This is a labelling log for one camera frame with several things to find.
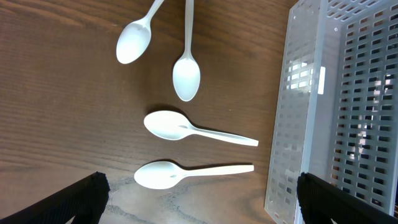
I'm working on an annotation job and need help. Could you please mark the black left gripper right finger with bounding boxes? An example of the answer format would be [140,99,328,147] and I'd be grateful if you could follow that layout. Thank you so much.
[297,172,397,224]

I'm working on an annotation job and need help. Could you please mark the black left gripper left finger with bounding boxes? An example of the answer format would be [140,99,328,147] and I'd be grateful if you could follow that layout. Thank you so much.
[1,172,110,224]

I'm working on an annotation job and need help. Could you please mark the white plastic spoon lowest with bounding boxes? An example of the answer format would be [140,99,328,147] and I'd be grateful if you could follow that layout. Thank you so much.
[134,161,254,190]

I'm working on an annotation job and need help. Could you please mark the clear plastic basket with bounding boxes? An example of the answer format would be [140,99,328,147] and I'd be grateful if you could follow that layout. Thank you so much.
[264,0,397,223]

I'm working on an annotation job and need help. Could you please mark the white plastic spoon middle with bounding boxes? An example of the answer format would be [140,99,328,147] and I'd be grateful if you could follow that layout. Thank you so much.
[144,110,259,146]

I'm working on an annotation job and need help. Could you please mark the white plastic spoon upright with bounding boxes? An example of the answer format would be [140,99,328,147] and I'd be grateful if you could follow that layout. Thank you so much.
[172,0,201,101]

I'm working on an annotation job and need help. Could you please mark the white plastic spoon upper left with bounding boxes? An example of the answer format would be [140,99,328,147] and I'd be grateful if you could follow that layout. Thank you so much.
[116,0,164,64]

